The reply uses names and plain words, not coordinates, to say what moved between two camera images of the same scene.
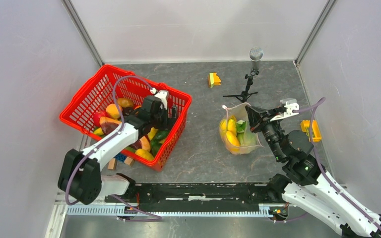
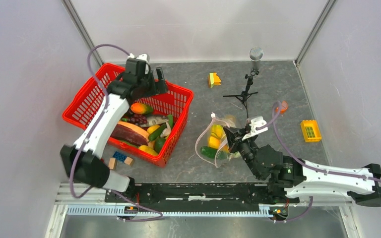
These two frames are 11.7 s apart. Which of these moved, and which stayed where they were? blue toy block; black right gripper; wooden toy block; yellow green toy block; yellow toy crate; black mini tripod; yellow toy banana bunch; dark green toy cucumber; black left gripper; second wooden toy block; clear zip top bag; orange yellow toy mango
Moved: black right gripper; orange yellow toy mango; dark green toy cucumber; clear zip top bag; black left gripper; yellow toy banana bunch
Stayed: second wooden toy block; wooden toy block; blue toy block; black mini tripod; yellow toy crate; yellow green toy block
